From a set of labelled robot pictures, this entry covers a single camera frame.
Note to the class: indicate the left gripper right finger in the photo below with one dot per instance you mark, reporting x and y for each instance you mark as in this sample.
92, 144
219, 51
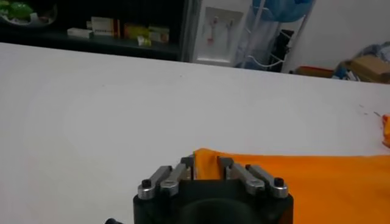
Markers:
250, 179

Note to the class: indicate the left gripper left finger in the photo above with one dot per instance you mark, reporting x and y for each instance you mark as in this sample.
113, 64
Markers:
167, 179

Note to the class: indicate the orange t-shirt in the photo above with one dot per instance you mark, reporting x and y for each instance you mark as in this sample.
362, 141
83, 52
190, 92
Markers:
320, 188

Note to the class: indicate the grey blue clothes pile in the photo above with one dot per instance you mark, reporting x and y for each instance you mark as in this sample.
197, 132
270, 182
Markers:
377, 50

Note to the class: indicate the white water dispenser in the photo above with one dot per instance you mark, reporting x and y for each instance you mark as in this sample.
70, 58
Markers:
219, 48

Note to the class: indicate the small green medicine box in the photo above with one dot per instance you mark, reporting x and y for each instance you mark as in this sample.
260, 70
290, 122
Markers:
143, 41

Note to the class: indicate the blue white bag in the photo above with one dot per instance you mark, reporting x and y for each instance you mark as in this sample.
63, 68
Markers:
341, 73

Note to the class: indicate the white green medicine box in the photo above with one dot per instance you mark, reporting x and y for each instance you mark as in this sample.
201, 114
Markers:
160, 34

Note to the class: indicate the black shelf unit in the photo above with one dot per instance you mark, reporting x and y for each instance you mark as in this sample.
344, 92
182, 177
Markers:
91, 48

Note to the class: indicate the yellow green medicine box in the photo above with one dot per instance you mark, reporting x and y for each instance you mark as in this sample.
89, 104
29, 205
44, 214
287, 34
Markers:
136, 30

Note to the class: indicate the stack of brown cardboard boxes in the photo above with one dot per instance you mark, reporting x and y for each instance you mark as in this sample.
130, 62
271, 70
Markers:
370, 68

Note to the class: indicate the white red medicine box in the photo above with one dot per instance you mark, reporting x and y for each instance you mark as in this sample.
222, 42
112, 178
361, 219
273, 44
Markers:
103, 26

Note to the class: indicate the flat white medicine box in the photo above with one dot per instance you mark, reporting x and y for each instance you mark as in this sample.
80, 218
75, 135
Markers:
80, 33

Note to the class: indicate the bowl with green items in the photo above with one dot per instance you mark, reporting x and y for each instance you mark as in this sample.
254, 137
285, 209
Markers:
18, 12

